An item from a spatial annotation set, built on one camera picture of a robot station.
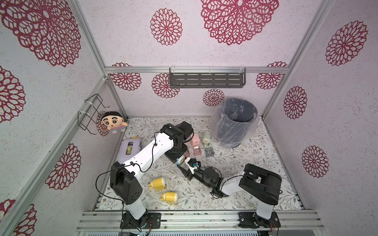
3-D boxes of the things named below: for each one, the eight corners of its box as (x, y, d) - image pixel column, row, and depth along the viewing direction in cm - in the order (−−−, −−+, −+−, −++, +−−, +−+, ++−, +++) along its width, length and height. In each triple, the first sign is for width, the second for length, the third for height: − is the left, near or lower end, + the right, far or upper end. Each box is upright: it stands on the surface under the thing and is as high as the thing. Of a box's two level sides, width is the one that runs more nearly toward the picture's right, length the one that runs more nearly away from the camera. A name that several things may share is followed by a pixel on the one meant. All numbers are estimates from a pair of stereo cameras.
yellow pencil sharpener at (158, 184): (151, 190, 86) (148, 185, 80) (152, 182, 89) (150, 177, 82) (165, 190, 86) (163, 185, 80) (166, 182, 89) (164, 177, 82)
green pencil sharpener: (202, 146, 104) (203, 139, 98) (201, 139, 109) (202, 132, 102) (210, 146, 104) (211, 139, 98) (209, 139, 109) (210, 132, 102)
